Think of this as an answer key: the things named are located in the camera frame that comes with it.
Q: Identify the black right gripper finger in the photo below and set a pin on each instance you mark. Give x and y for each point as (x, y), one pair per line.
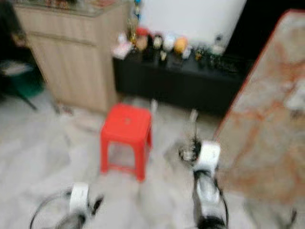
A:
(193, 133)
(198, 135)

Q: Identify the white patch with hook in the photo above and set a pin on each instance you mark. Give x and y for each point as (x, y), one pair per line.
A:
(295, 95)

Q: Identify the low black media console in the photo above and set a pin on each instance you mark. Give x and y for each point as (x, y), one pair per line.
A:
(181, 81)

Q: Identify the marble pattern folding table top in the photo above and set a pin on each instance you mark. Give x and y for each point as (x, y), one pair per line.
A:
(262, 133)

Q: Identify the red plastic stool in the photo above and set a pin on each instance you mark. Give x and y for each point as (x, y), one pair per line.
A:
(126, 136)

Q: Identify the yellow orange egg figurine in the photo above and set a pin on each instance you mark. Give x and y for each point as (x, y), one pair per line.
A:
(181, 45)

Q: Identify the white cup with green base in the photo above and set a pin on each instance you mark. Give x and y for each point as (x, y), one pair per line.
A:
(218, 45)

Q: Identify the white egg figurine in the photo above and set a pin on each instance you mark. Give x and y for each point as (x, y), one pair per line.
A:
(168, 42)

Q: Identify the black mouse figurine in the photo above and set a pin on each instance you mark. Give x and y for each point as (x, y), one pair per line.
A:
(157, 42)

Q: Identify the clear jar with red lid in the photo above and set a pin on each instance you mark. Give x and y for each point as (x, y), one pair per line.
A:
(141, 39)

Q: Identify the white tissue pack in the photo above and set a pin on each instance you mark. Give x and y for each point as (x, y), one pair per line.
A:
(122, 48)

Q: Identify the thin black rod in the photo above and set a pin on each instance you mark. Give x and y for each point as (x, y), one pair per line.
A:
(28, 99)

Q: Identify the green bin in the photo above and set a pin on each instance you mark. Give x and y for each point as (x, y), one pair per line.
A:
(26, 81)

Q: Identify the black television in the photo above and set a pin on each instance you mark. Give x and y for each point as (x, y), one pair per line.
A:
(267, 24)

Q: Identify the blue and gold trophy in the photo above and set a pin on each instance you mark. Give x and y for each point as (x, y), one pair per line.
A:
(137, 5)

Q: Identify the light wooden cabinet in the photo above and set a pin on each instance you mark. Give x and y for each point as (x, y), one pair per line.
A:
(71, 59)

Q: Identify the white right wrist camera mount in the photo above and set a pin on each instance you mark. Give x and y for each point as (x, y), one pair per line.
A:
(208, 155)

